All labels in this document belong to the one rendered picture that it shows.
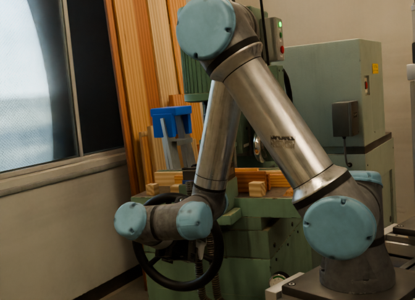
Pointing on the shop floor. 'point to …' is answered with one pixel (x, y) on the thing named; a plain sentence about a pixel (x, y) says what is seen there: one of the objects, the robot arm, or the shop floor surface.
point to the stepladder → (171, 113)
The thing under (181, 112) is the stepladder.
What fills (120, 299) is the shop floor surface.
